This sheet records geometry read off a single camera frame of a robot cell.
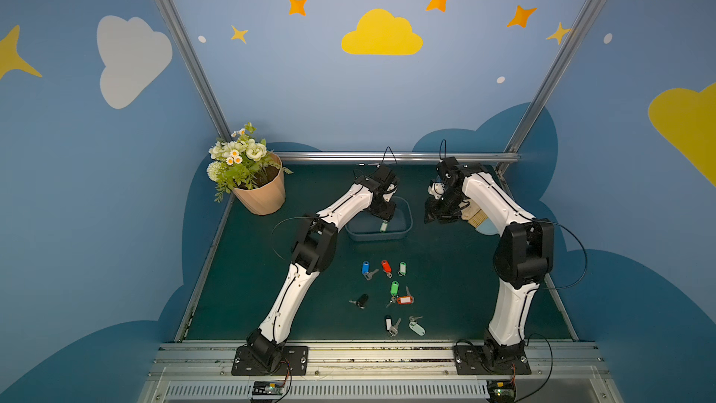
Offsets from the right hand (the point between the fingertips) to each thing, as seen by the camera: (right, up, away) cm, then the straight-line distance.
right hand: (435, 218), depth 92 cm
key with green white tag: (-16, -4, +10) cm, 20 cm away
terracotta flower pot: (-58, +6, +3) cm, 58 cm away
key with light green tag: (-11, -17, 0) cm, 20 cm away
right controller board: (+13, -45, -19) cm, 50 cm away
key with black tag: (-25, -26, -6) cm, 36 cm away
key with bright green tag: (-14, -23, -5) cm, 28 cm away
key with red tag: (-16, -17, 0) cm, 24 cm away
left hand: (-15, +2, +10) cm, 18 cm away
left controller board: (-49, -43, -20) cm, 68 cm away
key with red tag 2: (-11, -25, -6) cm, 28 cm away
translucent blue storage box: (-23, -4, +10) cm, 25 cm away
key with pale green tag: (-9, -31, -12) cm, 34 cm away
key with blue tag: (-23, -18, -1) cm, 29 cm away
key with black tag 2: (-16, -31, -12) cm, 37 cm away
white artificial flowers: (-59, +17, -15) cm, 63 cm away
